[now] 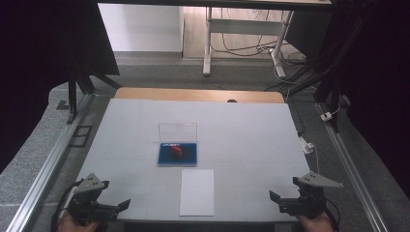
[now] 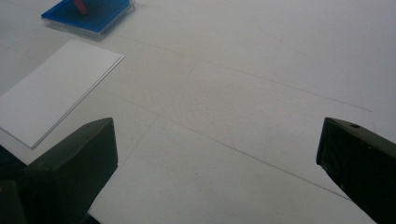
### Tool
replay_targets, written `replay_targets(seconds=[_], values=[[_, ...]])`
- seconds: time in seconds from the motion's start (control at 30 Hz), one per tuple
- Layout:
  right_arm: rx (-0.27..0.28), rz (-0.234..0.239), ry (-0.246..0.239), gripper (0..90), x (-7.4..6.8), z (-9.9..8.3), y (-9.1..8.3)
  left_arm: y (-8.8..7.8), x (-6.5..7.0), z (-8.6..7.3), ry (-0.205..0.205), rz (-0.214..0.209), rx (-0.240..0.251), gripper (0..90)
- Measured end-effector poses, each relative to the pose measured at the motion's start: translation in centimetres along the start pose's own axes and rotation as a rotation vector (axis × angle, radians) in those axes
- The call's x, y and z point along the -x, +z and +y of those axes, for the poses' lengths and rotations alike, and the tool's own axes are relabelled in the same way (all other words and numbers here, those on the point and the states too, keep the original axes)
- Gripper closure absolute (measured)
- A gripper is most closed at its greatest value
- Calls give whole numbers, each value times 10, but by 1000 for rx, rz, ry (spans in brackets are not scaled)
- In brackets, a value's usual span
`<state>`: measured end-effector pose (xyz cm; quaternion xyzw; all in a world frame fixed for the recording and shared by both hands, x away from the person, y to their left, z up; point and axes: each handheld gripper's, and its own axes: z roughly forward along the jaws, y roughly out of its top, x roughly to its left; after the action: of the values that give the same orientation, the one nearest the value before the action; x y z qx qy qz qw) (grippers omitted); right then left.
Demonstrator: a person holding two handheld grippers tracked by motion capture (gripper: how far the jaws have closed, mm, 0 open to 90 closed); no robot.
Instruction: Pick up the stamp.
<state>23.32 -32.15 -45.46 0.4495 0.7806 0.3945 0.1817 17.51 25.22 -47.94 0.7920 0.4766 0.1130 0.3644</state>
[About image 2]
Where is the red stamp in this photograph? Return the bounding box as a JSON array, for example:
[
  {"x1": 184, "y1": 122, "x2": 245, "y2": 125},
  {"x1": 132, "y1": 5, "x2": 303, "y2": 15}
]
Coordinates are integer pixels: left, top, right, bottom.
[{"x1": 73, "y1": 0, "x2": 90, "y2": 16}]

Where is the white paper sheet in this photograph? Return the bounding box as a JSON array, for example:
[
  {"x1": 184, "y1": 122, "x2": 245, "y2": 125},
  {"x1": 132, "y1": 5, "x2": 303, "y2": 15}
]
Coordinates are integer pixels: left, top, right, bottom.
[{"x1": 0, "y1": 39, "x2": 125, "y2": 149}]

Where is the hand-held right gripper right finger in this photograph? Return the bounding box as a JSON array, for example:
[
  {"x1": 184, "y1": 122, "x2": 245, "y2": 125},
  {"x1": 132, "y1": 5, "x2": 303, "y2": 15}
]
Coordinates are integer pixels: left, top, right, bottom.
[{"x1": 316, "y1": 117, "x2": 396, "y2": 224}]

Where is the blue ink pad clear case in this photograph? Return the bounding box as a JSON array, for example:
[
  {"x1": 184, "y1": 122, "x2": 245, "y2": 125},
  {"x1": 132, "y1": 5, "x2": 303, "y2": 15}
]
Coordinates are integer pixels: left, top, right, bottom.
[{"x1": 40, "y1": 0, "x2": 136, "y2": 41}]

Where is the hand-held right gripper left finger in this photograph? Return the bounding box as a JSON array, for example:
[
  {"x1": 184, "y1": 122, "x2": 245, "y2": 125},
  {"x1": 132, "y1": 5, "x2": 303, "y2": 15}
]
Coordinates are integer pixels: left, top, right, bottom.
[{"x1": 24, "y1": 117, "x2": 119, "y2": 224}]

